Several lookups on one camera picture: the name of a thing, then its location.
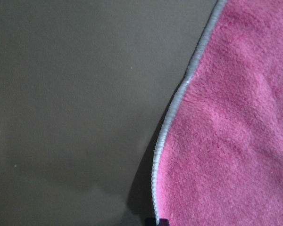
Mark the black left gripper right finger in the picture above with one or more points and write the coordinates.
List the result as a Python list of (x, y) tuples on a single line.
[(163, 222)]

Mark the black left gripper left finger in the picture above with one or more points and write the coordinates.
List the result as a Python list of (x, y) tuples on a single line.
[(150, 222)]

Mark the pink towel with white edge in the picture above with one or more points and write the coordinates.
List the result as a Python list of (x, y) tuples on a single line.
[(218, 160)]

